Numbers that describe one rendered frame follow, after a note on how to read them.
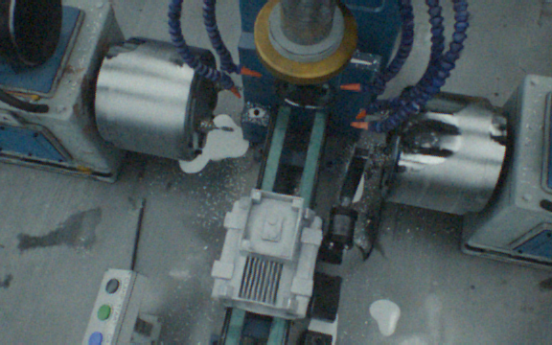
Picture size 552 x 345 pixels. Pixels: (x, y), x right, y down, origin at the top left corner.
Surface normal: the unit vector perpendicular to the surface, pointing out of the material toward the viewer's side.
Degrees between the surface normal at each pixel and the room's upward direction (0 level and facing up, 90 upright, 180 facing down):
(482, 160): 28
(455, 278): 0
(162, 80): 9
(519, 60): 0
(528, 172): 0
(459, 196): 66
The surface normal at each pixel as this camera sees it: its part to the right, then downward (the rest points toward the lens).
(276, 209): 0.00, -0.36
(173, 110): -0.11, 0.18
